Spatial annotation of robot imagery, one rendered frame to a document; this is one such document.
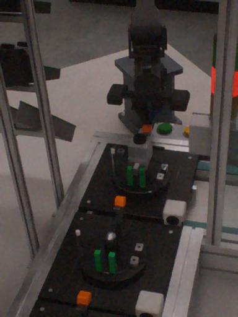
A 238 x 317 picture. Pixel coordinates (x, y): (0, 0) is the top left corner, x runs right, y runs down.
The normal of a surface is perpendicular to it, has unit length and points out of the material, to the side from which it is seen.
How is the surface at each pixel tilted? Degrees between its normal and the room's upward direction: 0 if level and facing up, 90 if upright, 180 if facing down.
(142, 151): 90
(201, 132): 90
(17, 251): 0
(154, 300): 0
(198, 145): 90
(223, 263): 90
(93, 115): 0
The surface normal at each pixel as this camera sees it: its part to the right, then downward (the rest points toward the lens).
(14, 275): -0.06, -0.77
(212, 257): -0.25, 0.62
